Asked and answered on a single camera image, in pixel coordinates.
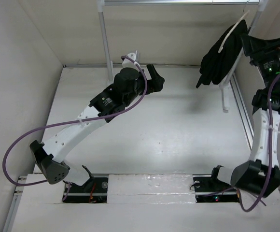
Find aluminium side rail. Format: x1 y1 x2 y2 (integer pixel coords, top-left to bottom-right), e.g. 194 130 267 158
3 186 24 232
230 74 254 150

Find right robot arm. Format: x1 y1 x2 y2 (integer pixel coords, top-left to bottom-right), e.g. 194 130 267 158
209 35 280 198

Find purple cable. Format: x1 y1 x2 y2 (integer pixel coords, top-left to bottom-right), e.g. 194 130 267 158
199 60 280 213
4 55 148 203

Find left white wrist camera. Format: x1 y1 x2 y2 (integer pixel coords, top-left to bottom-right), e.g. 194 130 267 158
122 50 140 69

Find left aluminium side rail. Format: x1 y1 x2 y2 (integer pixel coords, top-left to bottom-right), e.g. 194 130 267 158
3 186 24 232

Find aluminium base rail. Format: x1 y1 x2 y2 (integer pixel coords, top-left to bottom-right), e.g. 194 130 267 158
62 174 239 204

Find right aluminium side rail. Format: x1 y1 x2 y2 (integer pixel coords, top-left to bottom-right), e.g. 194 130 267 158
230 74 254 150

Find black trousers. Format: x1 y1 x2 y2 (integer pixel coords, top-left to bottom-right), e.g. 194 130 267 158
196 19 248 88

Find cream clothes hanger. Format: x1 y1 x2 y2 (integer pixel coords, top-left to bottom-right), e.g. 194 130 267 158
218 8 250 53

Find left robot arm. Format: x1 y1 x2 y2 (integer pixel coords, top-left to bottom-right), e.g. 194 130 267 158
29 64 165 192

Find metal clothes rack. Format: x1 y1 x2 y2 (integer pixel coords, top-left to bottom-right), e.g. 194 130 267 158
96 0 268 112

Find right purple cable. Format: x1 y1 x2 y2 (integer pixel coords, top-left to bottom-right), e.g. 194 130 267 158
199 60 280 213

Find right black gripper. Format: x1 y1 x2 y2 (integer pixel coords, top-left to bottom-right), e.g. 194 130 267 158
240 33 280 90

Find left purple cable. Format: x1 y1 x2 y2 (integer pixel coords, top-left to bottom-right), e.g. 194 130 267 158
4 55 148 203

